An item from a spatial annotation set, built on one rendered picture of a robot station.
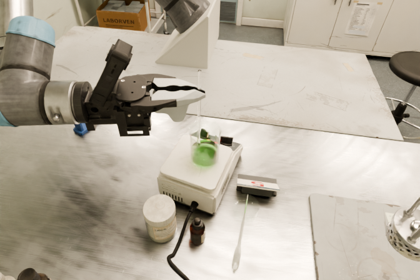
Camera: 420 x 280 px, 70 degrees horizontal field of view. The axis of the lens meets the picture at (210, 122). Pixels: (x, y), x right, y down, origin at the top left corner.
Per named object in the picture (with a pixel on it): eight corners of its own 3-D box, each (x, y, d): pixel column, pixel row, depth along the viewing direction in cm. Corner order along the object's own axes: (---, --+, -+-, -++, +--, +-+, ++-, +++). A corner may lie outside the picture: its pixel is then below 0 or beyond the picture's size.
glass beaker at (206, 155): (195, 145, 65) (195, 115, 60) (223, 152, 64) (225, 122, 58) (184, 169, 60) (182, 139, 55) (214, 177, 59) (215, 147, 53)
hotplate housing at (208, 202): (195, 137, 79) (195, 114, 73) (242, 152, 75) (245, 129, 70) (153, 205, 63) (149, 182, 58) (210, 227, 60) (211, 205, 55)
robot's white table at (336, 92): (114, 162, 188) (74, 25, 128) (308, 190, 175) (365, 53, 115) (76, 233, 153) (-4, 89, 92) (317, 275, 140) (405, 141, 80)
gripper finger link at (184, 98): (205, 114, 54) (154, 115, 54) (205, 88, 50) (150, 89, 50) (205, 126, 52) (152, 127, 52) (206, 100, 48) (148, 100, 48)
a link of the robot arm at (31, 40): (1, 35, 58) (-9, 87, 54) (12, 4, 50) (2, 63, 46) (46, 49, 63) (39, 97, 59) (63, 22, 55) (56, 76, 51)
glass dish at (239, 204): (236, 224, 60) (237, 219, 59) (229, 202, 64) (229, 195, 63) (262, 219, 62) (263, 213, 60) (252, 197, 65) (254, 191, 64)
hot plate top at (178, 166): (184, 135, 68) (184, 132, 67) (233, 150, 65) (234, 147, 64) (157, 174, 60) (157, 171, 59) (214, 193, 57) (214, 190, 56)
